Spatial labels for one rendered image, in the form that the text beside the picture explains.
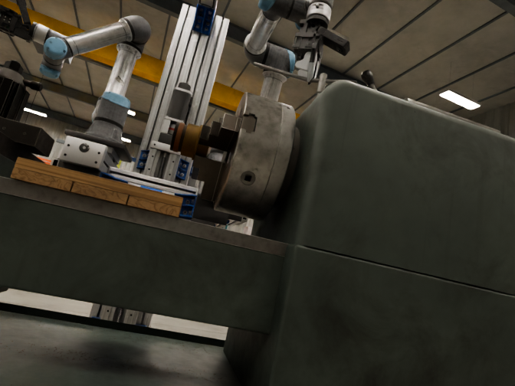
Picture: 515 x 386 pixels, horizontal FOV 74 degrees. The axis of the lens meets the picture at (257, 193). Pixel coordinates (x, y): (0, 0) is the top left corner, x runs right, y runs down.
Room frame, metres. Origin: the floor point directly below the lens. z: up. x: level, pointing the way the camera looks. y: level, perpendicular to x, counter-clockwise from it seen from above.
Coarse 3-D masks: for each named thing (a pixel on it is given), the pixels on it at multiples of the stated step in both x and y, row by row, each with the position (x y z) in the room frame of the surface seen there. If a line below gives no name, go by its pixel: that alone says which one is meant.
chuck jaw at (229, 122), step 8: (224, 120) 0.72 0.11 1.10; (232, 120) 0.73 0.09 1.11; (240, 120) 0.73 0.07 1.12; (248, 120) 0.72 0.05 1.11; (208, 128) 0.79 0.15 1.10; (216, 128) 0.76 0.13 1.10; (224, 128) 0.72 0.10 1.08; (232, 128) 0.72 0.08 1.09; (240, 128) 0.73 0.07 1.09; (248, 128) 0.72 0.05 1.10; (200, 136) 0.78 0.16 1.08; (208, 136) 0.78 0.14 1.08; (216, 136) 0.76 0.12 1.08; (224, 136) 0.76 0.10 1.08; (232, 136) 0.75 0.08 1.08; (208, 144) 0.81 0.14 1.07; (216, 144) 0.80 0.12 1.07; (224, 144) 0.79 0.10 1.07; (232, 144) 0.78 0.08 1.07
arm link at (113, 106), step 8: (104, 96) 1.33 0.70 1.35; (112, 96) 1.33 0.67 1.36; (120, 96) 1.34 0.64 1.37; (104, 104) 1.33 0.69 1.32; (112, 104) 1.33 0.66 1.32; (120, 104) 1.34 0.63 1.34; (128, 104) 1.38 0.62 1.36; (96, 112) 1.41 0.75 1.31; (104, 112) 1.33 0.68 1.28; (112, 112) 1.33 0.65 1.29; (120, 112) 1.35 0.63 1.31; (120, 120) 1.36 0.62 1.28
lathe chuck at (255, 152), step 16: (256, 96) 0.76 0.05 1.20; (240, 112) 0.80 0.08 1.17; (256, 112) 0.72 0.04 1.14; (272, 112) 0.74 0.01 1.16; (256, 128) 0.71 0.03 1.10; (272, 128) 0.72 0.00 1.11; (240, 144) 0.71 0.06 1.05; (256, 144) 0.72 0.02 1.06; (272, 144) 0.72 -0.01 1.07; (224, 160) 0.93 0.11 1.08; (240, 160) 0.72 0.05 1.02; (256, 160) 0.73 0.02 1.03; (272, 160) 0.73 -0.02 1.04; (224, 176) 0.82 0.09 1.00; (240, 176) 0.74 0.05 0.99; (256, 176) 0.74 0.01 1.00; (224, 192) 0.77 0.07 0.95; (240, 192) 0.77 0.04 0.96; (256, 192) 0.77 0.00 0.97; (224, 208) 0.83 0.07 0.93; (240, 208) 0.82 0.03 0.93
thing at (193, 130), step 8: (176, 128) 0.80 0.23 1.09; (184, 128) 0.81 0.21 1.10; (192, 128) 0.80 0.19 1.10; (200, 128) 0.81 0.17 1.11; (176, 136) 0.80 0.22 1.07; (184, 136) 0.80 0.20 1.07; (192, 136) 0.80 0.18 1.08; (176, 144) 0.81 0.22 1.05; (184, 144) 0.81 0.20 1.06; (192, 144) 0.81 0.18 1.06; (200, 144) 0.82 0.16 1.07; (184, 152) 0.83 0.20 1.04; (192, 152) 0.82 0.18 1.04; (200, 152) 0.83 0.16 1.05
